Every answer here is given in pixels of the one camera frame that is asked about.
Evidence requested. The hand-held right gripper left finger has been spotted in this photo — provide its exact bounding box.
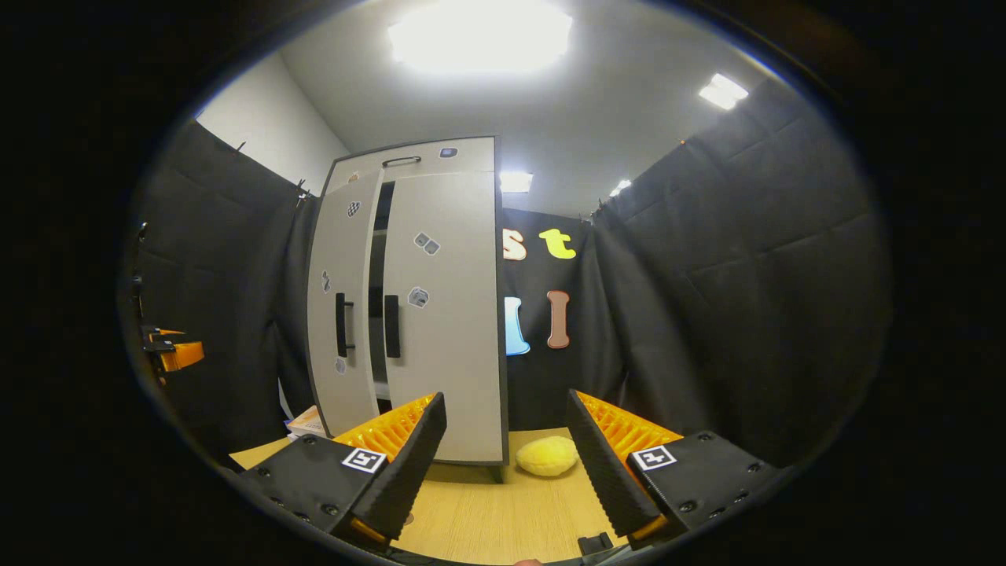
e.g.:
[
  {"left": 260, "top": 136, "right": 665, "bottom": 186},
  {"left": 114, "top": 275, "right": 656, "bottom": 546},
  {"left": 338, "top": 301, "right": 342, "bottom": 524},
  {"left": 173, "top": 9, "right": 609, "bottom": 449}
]
[{"left": 236, "top": 391, "right": 448, "bottom": 547}]

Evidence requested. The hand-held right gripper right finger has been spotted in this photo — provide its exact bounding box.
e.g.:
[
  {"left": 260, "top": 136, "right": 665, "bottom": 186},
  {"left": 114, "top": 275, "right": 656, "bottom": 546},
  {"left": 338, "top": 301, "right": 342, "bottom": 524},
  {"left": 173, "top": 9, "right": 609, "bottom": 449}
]
[{"left": 566, "top": 388, "right": 789, "bottom": 551}]

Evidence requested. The grey cabinet door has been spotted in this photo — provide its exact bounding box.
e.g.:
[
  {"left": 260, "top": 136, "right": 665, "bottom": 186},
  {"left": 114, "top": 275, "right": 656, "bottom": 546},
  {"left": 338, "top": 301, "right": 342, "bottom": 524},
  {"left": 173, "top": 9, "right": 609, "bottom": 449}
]
[
  {"left": 307, "top": 169, "right": 386, "bottom": 439},
  {"left": 381, "top": 171, "right": 505, "bottom": 465}
]

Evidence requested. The grey cabinet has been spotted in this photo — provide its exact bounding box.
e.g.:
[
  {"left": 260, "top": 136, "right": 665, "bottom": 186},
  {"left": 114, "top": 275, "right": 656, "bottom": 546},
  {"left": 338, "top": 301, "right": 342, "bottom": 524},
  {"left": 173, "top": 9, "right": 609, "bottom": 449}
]
[{"left": 305, "top": 135, "right": 510, "bottom": 482}]

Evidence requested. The yellow plush lemon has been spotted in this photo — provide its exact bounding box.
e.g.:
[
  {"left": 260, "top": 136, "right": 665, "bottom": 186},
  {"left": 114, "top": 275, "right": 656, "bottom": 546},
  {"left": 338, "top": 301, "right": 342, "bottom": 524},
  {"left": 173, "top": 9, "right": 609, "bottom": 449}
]
[{"left": 515, "top": 436, "right": 581, "bottom": 478}]

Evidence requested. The black backdrop cloth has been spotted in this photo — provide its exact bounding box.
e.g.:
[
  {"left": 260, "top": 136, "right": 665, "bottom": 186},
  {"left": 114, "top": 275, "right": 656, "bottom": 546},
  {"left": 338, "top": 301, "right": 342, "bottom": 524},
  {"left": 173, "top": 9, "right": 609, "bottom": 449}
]
[{"left": 118, "top": 79, "right": 893, "bottom": 472}]

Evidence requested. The large ceiling light panel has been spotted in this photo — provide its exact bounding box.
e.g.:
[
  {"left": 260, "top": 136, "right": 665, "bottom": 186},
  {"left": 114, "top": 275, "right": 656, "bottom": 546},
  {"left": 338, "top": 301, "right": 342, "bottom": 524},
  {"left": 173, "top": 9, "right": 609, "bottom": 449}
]
[{"left": 387, "top": 0, "right": 575, "bottom": 75}]

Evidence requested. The black right door handle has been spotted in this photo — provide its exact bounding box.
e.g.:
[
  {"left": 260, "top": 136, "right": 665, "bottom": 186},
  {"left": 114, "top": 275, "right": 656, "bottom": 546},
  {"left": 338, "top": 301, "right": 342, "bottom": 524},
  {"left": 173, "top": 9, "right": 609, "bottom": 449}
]
[{"left": 383, "top": 294, "right": 402, "bottom": 359}]

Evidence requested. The black door handle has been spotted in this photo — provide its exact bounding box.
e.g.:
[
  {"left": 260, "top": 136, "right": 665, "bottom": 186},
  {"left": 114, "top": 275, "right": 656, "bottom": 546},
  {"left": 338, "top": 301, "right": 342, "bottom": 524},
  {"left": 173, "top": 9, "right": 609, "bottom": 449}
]
[
  {"left": 383, "top": 294, "right": 402, "bottom": 359},
  {"left": 335, "top": 292, "right": 356, "bottom": 358}
]

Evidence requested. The black left door handle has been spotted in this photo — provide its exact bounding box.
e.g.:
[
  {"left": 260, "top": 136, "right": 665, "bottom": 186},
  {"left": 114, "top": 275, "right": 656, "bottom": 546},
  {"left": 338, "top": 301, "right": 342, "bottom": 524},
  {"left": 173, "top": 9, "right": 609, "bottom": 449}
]
[{"left": 335, "top": 292, "right": 356, "bottom": 358}]

